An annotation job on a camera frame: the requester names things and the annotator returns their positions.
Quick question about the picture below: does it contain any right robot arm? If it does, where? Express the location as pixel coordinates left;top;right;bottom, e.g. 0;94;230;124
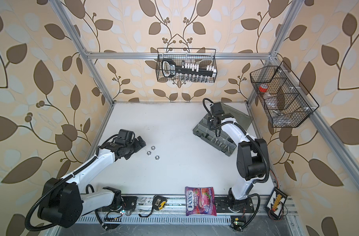
203;98;270;212

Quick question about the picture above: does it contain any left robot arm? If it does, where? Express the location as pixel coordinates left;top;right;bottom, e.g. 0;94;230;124
25;129;146;232

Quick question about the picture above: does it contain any grey plastic organizer box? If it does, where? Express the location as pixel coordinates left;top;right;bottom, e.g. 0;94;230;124
193;103;251;156

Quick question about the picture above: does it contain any yellow black tape measure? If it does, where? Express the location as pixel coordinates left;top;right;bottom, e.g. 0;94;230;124
138;195;167;218

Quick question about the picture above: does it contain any purple Fox's candy bag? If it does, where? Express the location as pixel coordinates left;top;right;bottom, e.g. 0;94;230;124
185;186;217;216

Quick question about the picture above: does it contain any socket set on black rail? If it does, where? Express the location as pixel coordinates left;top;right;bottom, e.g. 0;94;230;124
161;59;217;83

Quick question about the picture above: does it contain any back wire basket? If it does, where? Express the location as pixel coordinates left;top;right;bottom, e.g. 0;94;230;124
155;47;218;83

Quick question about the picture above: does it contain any wire basket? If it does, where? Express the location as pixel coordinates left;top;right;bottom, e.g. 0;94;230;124
155;47;218;83
250;62;319;128

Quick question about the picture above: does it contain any right wire basket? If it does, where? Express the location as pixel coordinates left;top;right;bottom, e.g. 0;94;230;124
250;62;319;128

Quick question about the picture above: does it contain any small electronics board with wires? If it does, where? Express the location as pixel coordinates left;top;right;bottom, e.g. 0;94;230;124
265;187;288;221

